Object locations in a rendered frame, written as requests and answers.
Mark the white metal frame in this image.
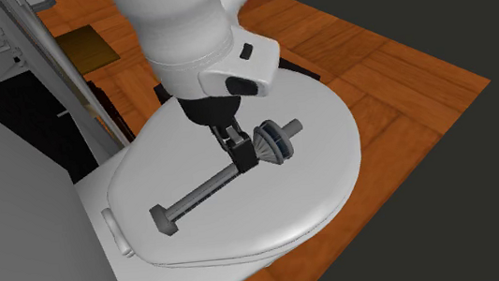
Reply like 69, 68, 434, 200
0, 0, 134, 175

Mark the grey rod with ribbed cone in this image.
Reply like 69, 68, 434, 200
140, 117, 313, 239

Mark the olive brown floor mat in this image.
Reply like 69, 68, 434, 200
52, 21, 123, 79

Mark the white toilet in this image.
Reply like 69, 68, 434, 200
64, 58, 374, 281

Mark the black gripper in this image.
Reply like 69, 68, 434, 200
176, 90, 262, 181

